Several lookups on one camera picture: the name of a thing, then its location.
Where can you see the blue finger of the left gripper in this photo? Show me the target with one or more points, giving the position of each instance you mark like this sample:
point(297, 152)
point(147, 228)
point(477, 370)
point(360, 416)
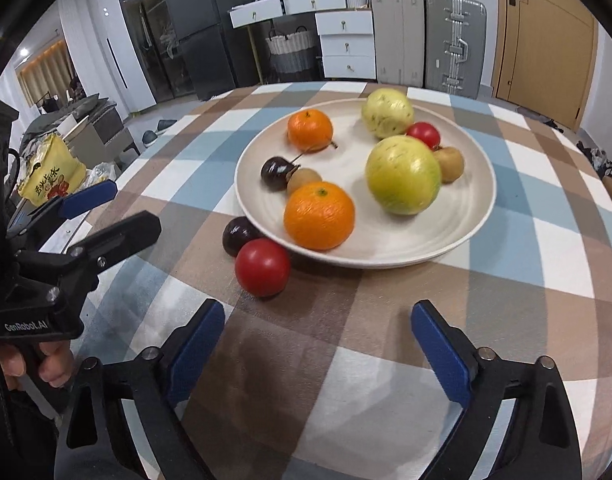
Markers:
point(105, 248)
point(89, 198)

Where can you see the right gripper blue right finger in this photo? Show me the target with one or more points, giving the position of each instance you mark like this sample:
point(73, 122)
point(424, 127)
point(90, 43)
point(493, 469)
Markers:
point(541, 440)

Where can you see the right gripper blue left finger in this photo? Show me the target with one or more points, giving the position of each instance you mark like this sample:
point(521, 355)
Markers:
point(95, 441)

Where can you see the red cherry tomato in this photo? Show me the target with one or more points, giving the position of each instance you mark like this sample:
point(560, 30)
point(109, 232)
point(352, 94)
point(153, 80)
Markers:
point(426, 133)
point(262, 268)

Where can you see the dark cherry with stem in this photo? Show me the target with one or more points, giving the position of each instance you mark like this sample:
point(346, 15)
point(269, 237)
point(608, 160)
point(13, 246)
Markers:
point(278, 170)

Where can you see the brown longan with stem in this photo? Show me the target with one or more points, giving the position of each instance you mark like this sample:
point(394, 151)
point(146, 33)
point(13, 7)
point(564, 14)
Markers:
point(301, 177)

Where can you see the small mandarin orange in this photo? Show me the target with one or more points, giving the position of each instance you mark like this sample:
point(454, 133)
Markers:
point(309, 130)

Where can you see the large orange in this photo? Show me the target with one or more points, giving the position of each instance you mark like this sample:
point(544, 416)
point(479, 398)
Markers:
point(319, 216)

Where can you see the pale yellow spotted fruit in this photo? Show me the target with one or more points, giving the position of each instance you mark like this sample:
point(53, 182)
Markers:
point(387, 112)

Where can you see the green-yellow passion fruit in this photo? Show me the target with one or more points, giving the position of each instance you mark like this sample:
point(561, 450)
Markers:
point(403, 175)

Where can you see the person's left hand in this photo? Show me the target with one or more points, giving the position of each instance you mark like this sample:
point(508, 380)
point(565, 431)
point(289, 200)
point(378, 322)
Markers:
point(56, 367)

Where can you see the yellow snack bag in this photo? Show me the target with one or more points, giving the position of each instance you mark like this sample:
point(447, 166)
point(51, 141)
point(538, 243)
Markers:
point(50, 171)

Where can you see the grey slippers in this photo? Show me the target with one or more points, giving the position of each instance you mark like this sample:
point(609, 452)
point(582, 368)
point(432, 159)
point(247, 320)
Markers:
point(150, 136)

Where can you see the dark glass wardrobe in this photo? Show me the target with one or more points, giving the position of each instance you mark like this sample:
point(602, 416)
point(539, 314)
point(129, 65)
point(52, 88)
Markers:
point(157, 48)

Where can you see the cream round plate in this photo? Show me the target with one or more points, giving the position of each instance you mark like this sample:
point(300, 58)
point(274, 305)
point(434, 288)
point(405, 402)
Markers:
point(380, 239)

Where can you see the black refrigerator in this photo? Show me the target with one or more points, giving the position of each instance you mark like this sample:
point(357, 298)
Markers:
point(217, 55)

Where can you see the checkered tablecloth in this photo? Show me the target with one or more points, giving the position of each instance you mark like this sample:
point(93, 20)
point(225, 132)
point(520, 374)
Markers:
point(326, 381)

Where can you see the woven laundry basket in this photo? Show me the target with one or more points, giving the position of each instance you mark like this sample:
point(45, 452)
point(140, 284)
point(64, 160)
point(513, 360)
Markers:
point(293, 54)

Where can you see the shoes on floor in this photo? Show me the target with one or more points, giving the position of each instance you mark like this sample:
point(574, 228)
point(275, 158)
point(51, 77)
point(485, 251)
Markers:
point(599, 160)

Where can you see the white drawer desk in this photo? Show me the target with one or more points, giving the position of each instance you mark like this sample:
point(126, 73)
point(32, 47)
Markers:
point(344, 27)

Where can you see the beige suitcase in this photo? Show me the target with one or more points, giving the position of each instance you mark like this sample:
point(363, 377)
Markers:
point(399, 35)

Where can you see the silver suitcase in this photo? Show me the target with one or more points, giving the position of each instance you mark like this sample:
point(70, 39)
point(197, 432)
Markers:
point(455, 41)

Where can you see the wooden door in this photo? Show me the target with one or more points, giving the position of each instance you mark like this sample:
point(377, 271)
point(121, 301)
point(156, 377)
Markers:
point(545, 57)

